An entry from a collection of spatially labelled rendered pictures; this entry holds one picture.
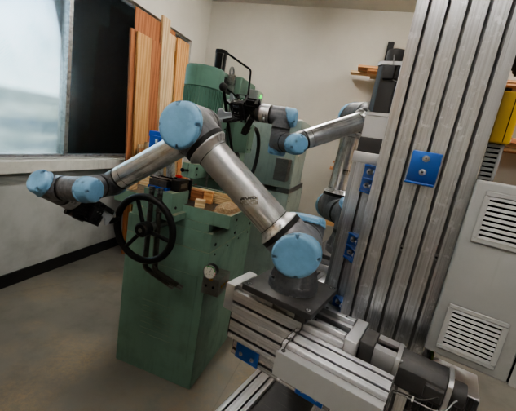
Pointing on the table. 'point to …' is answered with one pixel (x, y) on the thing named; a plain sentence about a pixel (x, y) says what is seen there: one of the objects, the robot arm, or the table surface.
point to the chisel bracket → (193, 170)
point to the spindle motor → (203, 86)
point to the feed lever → (226, 111)
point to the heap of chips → (227, 209)
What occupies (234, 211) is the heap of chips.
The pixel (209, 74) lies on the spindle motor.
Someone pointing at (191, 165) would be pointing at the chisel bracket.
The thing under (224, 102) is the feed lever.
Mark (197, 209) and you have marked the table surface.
